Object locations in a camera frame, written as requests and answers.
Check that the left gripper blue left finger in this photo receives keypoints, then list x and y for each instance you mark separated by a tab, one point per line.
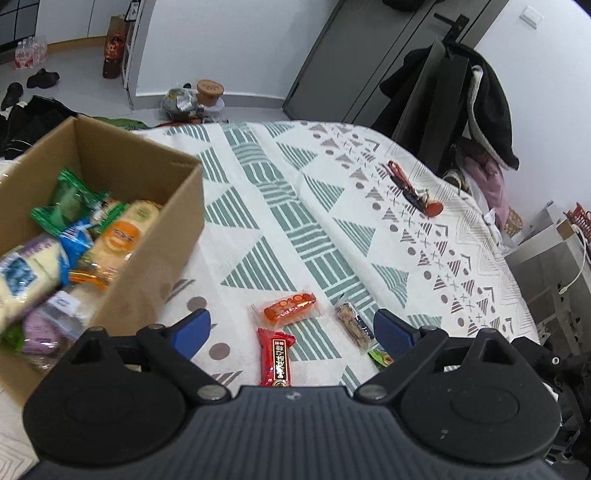
188	335

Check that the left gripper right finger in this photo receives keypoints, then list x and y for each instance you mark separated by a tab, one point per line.
394	335

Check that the orange snack packet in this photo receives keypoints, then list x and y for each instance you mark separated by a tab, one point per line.
287	310

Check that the beige rice cracker packet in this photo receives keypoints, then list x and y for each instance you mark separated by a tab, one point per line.
104	261

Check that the green snack packet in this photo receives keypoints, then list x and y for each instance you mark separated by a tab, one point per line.
71	201

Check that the clear nut bar packet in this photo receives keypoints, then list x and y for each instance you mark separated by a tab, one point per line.
358	329

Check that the red snack bar packet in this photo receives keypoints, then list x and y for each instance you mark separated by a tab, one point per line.
274	360

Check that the purple snack packet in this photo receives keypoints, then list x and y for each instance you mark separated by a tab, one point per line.
41	329

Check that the patterned bed cover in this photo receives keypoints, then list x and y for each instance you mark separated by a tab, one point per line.
299	207

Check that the blue white bread packet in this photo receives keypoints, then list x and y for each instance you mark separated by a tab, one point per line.
29	273

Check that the cardboard box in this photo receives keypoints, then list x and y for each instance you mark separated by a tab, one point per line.
96	223

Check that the green dinosaur rug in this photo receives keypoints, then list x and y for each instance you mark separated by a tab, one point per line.
124	123

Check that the clear plastic bag on floor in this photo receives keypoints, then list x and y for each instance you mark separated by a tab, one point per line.
180	104

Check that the black office chair with clothes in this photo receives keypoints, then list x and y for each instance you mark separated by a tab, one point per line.
439	93

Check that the brown lidded cup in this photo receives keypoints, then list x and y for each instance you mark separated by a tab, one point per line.
208	92

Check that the grey door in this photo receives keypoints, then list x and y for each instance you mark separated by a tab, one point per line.
365	42

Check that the black clothes pile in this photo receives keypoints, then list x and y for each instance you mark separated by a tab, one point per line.
25	125

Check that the black shoe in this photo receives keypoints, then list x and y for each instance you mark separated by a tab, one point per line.
43	79
13	95

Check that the brown paper bag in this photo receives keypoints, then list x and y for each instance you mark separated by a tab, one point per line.
114	47

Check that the water bottle pack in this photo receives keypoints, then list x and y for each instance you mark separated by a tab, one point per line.
30	52

